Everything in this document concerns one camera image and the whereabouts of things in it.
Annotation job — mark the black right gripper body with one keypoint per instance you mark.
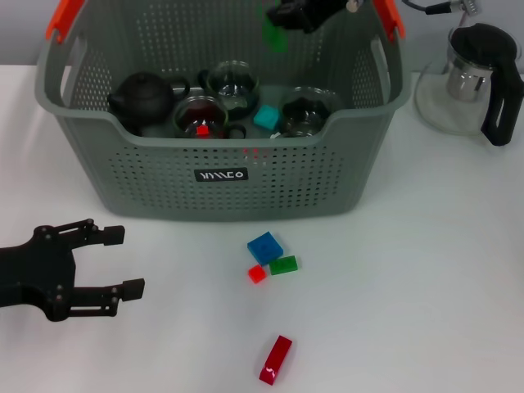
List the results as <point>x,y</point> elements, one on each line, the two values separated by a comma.
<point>327,8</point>

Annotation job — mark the white block toy brick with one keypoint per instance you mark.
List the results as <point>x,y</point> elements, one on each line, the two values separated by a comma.
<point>276,135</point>

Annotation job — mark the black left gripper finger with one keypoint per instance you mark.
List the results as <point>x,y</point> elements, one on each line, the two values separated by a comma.
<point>110,235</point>
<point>102,296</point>

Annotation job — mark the dark red long brick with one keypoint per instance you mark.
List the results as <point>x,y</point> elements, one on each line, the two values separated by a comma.
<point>276,360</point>

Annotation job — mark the black ceramic teapot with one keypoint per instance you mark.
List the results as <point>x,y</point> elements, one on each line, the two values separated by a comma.
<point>143,96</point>

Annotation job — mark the green notched toy brick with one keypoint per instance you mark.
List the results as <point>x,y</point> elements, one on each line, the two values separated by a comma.
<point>275,39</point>

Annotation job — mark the grey perforated storage basket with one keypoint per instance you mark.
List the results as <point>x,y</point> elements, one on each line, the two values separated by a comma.
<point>163,192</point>

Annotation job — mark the teal toy brick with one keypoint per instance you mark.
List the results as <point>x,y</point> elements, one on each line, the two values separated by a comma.
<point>267,117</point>

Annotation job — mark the orange-red sloped brick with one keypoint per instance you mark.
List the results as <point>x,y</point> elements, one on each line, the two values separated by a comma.
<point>256,150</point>

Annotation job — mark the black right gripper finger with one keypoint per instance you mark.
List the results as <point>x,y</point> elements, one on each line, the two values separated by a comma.
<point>290,16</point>

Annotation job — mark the glass teacup with black sleeve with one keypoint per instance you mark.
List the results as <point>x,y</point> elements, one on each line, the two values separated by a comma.
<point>296,133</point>
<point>182,118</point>
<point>233,82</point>
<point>307,108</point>

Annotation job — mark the blue toy brick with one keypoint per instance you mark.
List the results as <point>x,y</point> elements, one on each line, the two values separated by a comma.
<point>265,247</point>

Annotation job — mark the small red square brick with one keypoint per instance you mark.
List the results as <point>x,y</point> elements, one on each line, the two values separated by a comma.
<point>257,274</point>

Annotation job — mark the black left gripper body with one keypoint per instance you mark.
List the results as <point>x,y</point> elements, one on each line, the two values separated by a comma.
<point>37,274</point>

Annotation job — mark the green sloped toy brick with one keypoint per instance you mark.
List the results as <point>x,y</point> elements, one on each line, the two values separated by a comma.
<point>282,266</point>

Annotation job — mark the small red rounded brick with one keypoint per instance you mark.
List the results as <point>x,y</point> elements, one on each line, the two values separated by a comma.
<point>201,131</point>

